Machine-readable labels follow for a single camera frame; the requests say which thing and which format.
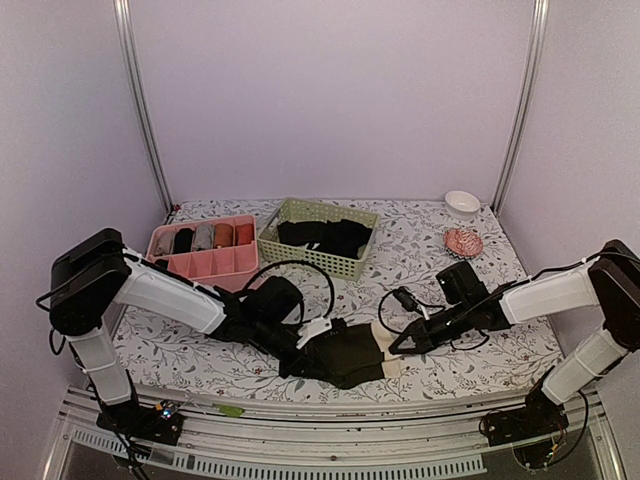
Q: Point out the orange rolled underwear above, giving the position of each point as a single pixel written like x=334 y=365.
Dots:
x=244 y=234

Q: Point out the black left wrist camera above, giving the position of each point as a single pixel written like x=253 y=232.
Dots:
x=274 y=300

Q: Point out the white ceramic bowl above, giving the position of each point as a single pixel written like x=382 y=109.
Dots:
x=461 y=205

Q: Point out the beige rolled underwear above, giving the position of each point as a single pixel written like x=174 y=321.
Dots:
x=164 y=244

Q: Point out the aluminium front rail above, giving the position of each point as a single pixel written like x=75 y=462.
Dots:
x=433 y=439

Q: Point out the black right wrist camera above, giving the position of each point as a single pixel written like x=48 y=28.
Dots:
x=459 y=283

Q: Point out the aluminium frame post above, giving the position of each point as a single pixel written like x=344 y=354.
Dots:
x=516 y=137
x=124 y=25

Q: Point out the left aluminium frame post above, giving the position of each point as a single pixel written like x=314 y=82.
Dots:
x=124 y=25

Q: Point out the dark green underwear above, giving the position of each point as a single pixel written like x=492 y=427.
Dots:
x=350 y=356

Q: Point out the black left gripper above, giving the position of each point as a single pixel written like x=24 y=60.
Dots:
x=302 y=363

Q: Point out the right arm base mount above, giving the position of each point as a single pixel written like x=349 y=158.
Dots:
x=537 y=417

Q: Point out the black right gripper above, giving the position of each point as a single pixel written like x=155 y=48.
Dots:
x=422 y=336

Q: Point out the brown rolled underwear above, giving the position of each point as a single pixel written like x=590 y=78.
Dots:
x=224 y=235

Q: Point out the floral white table mat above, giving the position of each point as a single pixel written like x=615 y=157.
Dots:
x=407 y=251

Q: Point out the black rolled underwear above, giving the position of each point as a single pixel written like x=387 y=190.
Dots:
x=183 y=241
x=162 y=263

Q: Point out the right aluminium frame post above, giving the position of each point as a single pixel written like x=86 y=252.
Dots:
x=516 y=137

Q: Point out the green plastic basket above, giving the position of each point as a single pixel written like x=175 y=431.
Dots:
x=298 y=210

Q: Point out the grey rolled underwear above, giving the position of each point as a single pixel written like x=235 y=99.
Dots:
x=203 y=237

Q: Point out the green tape piece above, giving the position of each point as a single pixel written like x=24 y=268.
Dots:
x=229 y=410

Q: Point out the black clothes in basket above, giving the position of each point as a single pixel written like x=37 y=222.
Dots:
x=342 y=238

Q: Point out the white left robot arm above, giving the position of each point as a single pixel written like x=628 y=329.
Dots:
x=101 y=273

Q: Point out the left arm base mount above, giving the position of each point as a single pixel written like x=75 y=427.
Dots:
x=130 y=418

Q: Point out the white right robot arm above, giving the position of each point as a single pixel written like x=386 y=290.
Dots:
x=607 y=279

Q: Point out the black rolled underwear front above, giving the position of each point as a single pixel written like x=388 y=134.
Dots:
x=162 y=263

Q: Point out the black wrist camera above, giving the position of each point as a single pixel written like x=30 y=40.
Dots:
x=459 y=283
x=274 y=300

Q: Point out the pink divided organizer box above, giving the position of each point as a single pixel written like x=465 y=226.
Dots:
x=229 y=268

